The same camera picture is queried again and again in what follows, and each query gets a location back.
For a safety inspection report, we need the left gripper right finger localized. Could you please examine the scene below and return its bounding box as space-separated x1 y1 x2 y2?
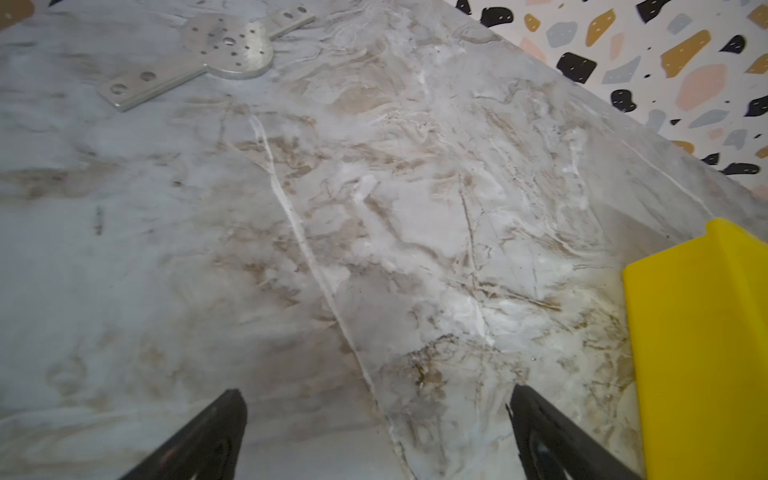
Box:
508 385 640 480

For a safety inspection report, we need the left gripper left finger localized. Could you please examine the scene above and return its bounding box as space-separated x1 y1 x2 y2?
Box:
122 389 248 480

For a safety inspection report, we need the yellow plastic bin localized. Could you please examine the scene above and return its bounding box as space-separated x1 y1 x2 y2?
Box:
623 218 767 479

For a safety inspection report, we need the round metal mounting plate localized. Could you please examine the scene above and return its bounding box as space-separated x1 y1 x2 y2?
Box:
97 5 315 112

